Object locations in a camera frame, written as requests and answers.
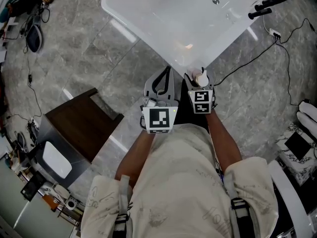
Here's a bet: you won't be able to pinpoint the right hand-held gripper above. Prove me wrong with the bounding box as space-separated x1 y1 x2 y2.
183 73 217 115

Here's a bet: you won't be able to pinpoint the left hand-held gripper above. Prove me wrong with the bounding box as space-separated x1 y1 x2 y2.
139 66 179 135

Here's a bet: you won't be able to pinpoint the pink bottle with white pump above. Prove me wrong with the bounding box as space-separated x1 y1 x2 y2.
187 67 210 88

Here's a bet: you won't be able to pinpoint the white bathtub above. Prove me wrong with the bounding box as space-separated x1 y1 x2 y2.
101 0 292 68

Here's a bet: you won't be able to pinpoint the person's left forearm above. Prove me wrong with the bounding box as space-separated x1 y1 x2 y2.
114 131 157 186

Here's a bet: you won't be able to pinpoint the person's right forearm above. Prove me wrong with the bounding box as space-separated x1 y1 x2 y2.
206 113 243 174

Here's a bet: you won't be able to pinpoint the black trousers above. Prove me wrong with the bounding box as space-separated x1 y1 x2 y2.
173 78 214 126

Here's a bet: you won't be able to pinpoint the dark wooden vanity cabinet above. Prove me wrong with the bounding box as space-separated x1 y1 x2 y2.
37 87 125 183

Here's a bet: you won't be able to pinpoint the beige printed t-shirt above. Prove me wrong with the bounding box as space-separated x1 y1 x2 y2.
80 122 279 238

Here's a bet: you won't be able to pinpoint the white power strip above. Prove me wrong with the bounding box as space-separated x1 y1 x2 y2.
268 28 283 39

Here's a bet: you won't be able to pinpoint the marble pattern box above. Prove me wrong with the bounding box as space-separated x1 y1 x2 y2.
275 122 317 186

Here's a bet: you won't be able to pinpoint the white sink basin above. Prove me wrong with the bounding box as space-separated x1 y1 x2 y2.
43 141 73 179

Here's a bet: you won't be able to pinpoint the dark grey oval case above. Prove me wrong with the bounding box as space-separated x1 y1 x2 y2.
25 24 45 54

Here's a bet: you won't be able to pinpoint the small white round appliance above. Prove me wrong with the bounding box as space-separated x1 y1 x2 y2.
64 197 78 211

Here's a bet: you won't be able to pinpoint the orange box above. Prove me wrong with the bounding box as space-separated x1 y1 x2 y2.
42 194 60 209

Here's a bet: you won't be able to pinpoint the black flat screen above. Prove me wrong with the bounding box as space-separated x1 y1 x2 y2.
20 171 47 202

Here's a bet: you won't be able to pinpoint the long black cable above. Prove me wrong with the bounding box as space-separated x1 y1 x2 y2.
213 37 279 87

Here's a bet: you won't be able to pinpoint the white cable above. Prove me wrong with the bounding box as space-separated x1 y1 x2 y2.
262 14 273 33

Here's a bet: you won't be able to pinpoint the black cable with adapter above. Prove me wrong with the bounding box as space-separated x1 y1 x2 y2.
278 18 316 107

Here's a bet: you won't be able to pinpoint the grey harness strap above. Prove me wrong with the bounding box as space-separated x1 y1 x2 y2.
112 175 135 238
223 170 251 238

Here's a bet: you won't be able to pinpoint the thin black adapter cable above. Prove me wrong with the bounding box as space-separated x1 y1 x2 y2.
7 7 52 120

